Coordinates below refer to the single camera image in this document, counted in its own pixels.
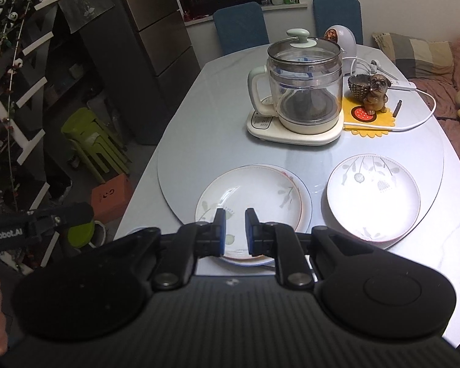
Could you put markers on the white plate grey leaf print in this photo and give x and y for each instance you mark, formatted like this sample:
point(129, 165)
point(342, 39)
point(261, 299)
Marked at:
point(372, 203)

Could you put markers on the grey refrigerator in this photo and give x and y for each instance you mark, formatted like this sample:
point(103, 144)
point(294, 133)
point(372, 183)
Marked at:
point(145, 53)

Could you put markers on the white plate pink rim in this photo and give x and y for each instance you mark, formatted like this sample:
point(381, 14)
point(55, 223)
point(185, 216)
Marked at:
point(249, 191)

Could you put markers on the small dark stick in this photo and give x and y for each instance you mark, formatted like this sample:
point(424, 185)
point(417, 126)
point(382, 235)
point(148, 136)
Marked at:
point(398, 108)

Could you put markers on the yellow scalloped coaster mat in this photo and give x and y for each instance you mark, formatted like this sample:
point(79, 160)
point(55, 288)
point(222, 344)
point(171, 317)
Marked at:
point(372, 124)

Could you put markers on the plaid pillow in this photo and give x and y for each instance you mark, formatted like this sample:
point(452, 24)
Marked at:
point(418, 55)

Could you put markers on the white egg-shaped appliance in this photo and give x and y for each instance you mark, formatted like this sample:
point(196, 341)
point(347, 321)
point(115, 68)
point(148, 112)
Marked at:
point(343, 42)

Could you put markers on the dog figurine with basket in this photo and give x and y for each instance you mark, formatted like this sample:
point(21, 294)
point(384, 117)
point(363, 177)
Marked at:
point(375, 92)

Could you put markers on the white ladder shelf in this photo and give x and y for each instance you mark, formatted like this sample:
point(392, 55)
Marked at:
point(34, 80)

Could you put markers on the green round lid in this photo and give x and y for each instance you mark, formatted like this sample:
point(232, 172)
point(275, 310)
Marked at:
point(80, 234)

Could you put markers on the cream kettle heating base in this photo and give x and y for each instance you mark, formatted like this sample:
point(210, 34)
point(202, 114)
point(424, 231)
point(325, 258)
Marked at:
point(260, 126)

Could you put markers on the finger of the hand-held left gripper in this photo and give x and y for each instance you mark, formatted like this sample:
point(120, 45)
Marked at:
point(65, 212)

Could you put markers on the panda flower garland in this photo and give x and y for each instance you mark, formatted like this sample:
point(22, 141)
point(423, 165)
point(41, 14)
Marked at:
point(2, 4)

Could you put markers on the glass kettle lid green knob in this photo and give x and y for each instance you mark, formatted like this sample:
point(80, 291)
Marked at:
point(301, 40)

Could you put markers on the grey hanging cloth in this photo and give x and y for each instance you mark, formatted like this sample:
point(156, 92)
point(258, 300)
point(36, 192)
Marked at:
point(84, 0)

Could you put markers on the blue padded chair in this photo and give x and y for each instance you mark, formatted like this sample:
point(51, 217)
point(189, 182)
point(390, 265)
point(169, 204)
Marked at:
point(337, 15)
point(239, 27)

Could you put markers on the white plate blue rim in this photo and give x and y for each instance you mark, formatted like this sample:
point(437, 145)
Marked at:
point(306, 211)

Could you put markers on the glass electric kettle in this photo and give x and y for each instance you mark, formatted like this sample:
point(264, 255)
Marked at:
point(303, 84)

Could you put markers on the stack of green stools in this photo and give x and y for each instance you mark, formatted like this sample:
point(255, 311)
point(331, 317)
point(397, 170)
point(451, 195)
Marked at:
point(88, 138)

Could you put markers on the orange cardboard box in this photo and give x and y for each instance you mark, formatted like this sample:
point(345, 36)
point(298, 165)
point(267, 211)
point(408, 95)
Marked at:
point(113, 197)

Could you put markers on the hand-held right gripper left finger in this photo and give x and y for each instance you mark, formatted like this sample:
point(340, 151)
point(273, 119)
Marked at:
point(220, 234)

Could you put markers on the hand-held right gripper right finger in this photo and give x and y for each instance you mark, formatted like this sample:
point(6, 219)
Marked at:
point(250, 234)

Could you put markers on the round glass turntable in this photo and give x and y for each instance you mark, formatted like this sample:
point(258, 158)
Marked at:
point(310, 153)

